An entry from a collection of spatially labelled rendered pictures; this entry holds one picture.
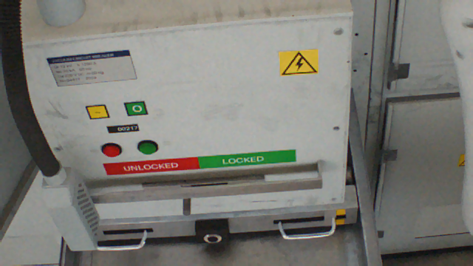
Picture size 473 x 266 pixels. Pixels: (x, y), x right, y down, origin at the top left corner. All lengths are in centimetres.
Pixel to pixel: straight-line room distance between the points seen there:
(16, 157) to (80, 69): 55
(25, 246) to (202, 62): 129
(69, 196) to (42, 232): 98
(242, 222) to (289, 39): 46
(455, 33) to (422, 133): 95
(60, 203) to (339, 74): 46
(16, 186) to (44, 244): 62
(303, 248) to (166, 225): 26
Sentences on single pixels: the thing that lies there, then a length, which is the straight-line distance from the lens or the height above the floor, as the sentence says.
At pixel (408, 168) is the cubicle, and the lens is 183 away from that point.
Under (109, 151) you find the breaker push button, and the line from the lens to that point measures 114.
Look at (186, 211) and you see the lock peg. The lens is 120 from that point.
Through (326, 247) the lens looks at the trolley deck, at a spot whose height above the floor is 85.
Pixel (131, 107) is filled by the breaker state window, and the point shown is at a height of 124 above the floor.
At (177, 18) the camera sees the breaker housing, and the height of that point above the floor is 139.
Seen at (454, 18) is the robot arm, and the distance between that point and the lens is 78.
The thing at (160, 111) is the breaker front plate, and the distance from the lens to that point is 107.
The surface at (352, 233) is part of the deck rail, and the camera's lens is 135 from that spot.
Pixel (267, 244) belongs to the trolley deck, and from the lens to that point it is 135.
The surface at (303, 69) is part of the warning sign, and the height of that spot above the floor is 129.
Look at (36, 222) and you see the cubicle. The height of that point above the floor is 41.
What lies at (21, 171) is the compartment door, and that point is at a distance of 155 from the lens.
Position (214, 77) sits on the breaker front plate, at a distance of 101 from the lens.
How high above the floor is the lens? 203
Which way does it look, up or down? 52 degrees down
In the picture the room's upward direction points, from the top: 8 degrees counter-clockwise
